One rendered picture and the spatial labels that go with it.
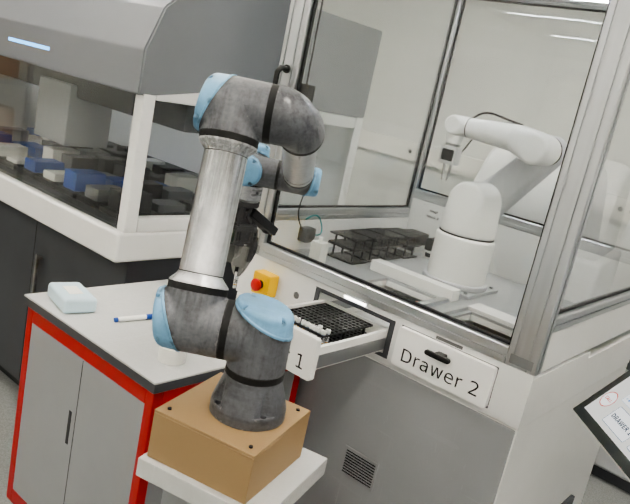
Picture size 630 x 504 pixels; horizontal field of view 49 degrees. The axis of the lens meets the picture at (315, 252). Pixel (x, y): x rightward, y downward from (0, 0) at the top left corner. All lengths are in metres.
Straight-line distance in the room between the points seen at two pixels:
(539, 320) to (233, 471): 0.82
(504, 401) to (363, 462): 0.49
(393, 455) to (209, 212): 1.00
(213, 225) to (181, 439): 0.40
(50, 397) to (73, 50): 1.19
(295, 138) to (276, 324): 0.36
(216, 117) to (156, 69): 1.01
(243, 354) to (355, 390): 0.80
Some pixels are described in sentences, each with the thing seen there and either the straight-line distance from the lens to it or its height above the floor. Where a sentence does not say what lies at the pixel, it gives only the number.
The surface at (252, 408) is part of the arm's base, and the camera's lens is 1.34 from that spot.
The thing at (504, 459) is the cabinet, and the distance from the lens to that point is 1.87.
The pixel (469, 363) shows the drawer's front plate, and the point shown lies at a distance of 1.83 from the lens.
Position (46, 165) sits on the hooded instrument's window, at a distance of 2.78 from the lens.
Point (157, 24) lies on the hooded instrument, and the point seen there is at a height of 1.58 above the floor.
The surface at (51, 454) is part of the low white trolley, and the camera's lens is 2.19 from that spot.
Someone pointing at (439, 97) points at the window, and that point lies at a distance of 1.89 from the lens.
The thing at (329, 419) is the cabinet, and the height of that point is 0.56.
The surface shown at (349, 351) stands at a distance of 1.83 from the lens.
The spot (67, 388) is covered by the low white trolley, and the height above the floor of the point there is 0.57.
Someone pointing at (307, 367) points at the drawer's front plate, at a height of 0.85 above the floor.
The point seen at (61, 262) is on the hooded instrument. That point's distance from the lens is 2.82.
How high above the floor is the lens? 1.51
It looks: 13 degrees down
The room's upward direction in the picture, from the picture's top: 12 degrees clockwise
